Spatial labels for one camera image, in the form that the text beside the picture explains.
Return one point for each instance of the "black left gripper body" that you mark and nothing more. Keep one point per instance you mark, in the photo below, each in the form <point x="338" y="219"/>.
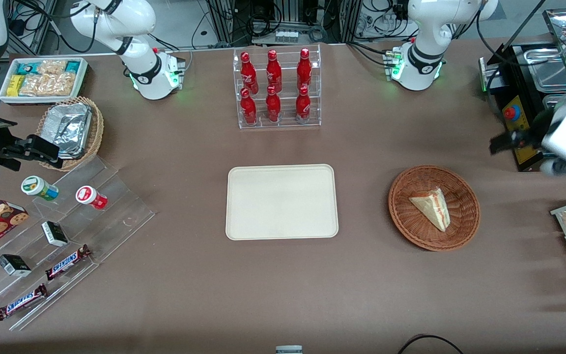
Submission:
<point x="531" y="136"/>

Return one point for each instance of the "triangular sandwich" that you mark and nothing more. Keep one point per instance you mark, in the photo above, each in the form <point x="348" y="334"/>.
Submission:
<point x="433" y="209"/>

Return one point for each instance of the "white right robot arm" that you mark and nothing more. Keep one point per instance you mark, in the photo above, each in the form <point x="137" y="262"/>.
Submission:
<point x="116" y="19"/>

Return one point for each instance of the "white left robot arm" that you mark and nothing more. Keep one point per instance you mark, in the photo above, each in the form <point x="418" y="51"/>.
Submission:
<point x="425" y="29"/>

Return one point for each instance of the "light wicker basket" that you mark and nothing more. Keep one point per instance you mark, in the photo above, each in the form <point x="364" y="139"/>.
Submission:
<point x="97" y="132"/>

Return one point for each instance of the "round brown wicker basket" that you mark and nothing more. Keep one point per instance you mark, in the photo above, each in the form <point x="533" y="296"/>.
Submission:
<point x="410" y="221"/>

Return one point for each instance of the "beige rectangular tray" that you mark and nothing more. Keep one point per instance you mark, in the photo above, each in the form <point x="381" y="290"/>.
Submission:
<point x="281" y="202"/>

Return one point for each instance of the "black food warmer machine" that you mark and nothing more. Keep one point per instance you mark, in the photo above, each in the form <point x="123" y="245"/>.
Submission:
<point x="526" y="105"/>

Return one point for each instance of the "aluminium foil container stack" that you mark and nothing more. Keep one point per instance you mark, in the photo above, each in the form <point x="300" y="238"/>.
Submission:
<point x="69" y="129"/>

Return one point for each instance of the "green lidded snack cup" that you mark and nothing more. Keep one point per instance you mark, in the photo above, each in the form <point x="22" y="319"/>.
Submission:
<point x="39" y="188"/>

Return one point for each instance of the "steel warmer pan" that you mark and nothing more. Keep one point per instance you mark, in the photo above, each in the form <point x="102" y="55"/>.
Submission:
<point x="551" y="69"/>
<point x="553" y="101"/>

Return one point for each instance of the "red lidded snack cup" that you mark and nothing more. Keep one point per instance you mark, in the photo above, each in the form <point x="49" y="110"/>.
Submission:
<point x="90" y="196"/>

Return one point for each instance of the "clear rice cracker bag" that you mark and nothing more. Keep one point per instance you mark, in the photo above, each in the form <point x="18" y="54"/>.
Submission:
<point x="47" y="84"/>
<point x="52" y="66"/>

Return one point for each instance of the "white plastic snack bin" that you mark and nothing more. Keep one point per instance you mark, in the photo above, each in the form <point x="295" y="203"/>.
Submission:
<point x="3" y="96"/>

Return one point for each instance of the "yellow snack packet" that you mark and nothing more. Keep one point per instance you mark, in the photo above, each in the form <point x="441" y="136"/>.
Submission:
<point x="14" y="85"/>

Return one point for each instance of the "small black carton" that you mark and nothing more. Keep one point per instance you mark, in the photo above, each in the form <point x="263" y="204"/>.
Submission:
<point x="14" y="265"/>
<point x="54" y="234"/>

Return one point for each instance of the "teal snack packet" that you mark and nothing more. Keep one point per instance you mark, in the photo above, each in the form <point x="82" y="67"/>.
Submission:
<point x="26" y="68"/>
<point x="73" y="66"/>

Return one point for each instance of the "clear acrylic stepped display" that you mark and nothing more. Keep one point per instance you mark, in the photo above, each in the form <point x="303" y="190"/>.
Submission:
<point x="116" y="206"/>

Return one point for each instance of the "snickers chocolate bar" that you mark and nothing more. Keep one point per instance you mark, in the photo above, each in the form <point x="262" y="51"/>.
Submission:
<point x="67" y="262"/>
<point x="21" y="301"/>

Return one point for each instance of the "red soda bottle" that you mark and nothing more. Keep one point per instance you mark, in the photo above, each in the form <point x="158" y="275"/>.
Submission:
<point x="304" y="69"/>
<point x="248" y="73"/>
<point x="303" y="105"/>
<point x="272" y="105"/>
<point x="248" y="108"/>
<point x="273" y="71"/>

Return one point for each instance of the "clear acrylic bottle rack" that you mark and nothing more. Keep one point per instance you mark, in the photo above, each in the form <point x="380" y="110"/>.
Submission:
<point x="288" y="123"/>

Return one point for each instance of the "white power strip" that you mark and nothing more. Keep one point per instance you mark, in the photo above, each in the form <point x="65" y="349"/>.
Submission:
<point x="288" y="35"/>

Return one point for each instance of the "grey device edge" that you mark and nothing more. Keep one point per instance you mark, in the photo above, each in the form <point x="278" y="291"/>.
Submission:
<point x="289" y="350"/>

